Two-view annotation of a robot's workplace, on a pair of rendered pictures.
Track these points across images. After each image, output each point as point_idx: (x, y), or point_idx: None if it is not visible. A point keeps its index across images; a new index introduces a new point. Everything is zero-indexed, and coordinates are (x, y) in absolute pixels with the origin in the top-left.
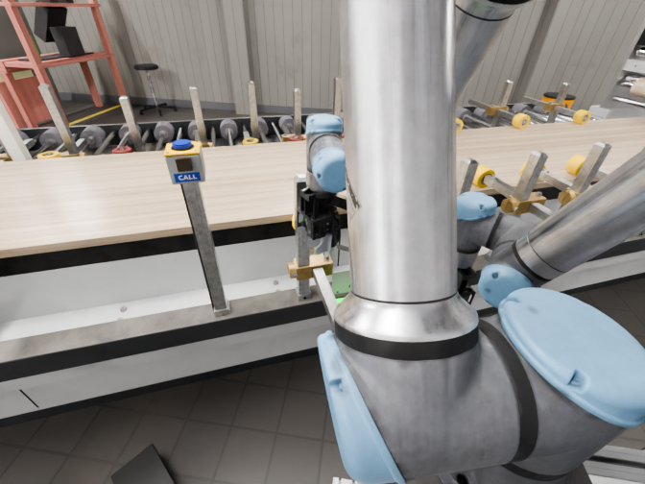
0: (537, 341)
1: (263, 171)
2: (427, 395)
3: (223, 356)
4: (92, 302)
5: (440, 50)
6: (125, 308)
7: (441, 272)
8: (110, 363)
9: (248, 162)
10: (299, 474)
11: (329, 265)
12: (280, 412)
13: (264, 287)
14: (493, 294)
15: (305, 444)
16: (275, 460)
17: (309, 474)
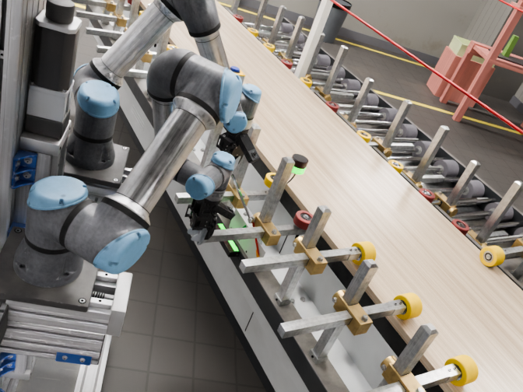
0: (96, 80)
1: (339, 166)
2: (84, 68)
3: (206, 246)
4: (202, 137)
5: (140, 20)
6: (202, 149)
7: (107, 56)
8: None
9: (350, 160)
10: (125, 319)
11: (236, 199)
12: (173, 306)
13: (239, 208)
14: None
15: (149, 323)
16: (135, 304)
17: (126, 325)
